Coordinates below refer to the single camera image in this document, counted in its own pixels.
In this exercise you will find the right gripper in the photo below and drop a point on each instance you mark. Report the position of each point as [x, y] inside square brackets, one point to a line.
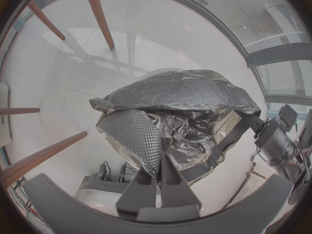
[275, 145]

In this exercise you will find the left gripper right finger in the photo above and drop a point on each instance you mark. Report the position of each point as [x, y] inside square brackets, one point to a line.
[178, 191]

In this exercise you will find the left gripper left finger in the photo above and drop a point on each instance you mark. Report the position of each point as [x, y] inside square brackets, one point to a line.
[136, 194]

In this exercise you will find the black plastic bag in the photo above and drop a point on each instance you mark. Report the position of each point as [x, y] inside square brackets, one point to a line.
[185, 94]

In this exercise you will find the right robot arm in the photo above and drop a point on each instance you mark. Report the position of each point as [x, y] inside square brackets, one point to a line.
[301, 177]

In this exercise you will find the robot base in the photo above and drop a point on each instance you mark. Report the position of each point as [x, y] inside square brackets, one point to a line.
[97, 189]

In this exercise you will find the cream chair with wooden legs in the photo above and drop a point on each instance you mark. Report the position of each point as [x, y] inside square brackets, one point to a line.
[102, 21]

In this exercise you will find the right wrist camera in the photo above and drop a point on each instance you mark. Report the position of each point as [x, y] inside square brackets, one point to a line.
[287, 117]

